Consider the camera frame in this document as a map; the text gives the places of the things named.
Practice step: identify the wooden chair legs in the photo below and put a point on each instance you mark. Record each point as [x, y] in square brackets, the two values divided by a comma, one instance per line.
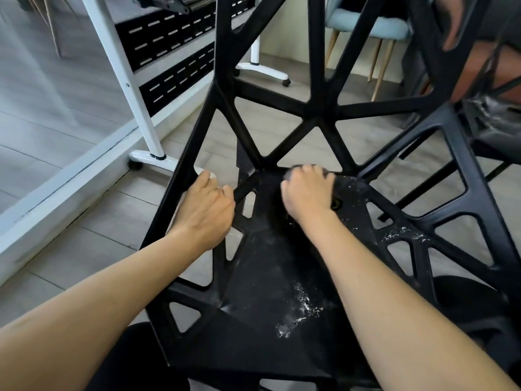
[51, 24]

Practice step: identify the person's left leg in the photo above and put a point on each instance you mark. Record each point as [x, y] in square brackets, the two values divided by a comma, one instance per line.
[134, 362]

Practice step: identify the person's right thumb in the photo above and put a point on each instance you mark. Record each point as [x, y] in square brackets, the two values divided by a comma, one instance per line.
[285, 191]

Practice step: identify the person's left hand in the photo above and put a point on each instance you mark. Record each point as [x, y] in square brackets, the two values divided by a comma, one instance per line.
[201, 217]

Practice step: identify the black perforated vent panel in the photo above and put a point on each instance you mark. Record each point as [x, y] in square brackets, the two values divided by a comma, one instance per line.
[167, 32]
[179, 79]

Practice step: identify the person's right hand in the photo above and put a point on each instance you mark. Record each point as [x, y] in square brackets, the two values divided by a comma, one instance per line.
[309, 197]

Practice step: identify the person's right forearm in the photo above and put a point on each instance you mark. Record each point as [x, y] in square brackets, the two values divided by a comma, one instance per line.
[390, 317]

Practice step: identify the black metal chair frame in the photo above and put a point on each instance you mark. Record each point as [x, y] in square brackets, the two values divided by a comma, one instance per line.
[427, 182]

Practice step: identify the white table leg with casters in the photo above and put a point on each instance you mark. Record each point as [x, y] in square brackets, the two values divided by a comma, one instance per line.
[130, 89]
[255, 48]

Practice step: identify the person's left fingers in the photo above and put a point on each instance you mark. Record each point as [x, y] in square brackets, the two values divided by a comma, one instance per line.
[213, 190]

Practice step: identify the person's left forearm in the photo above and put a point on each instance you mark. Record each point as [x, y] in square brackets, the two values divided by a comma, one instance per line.
[106, 305]

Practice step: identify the light blue upholstered chair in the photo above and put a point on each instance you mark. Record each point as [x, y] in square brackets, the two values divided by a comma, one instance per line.
[378, 26]

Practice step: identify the black table folding bracket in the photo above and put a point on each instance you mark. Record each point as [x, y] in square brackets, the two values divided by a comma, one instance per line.
[171, 1]

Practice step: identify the black plastic geometric chair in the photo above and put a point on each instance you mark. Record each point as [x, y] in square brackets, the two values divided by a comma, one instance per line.
[268, 280]

